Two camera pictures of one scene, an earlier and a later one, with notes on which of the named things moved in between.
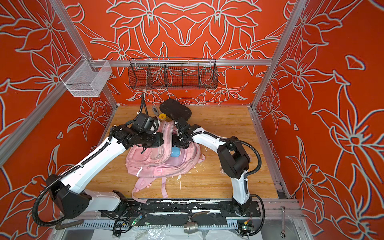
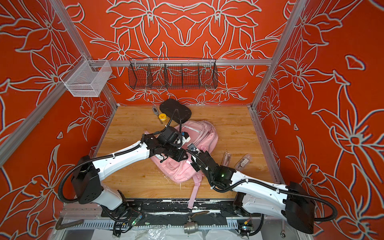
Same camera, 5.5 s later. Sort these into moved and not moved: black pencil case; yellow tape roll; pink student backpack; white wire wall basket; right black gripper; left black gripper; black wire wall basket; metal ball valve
Moved: left black gripper; pink student backpack; right black gripper
Not moved: yellow tape roll; black wire wall basket; black pencil case; metal ball valve; white wire wall basket
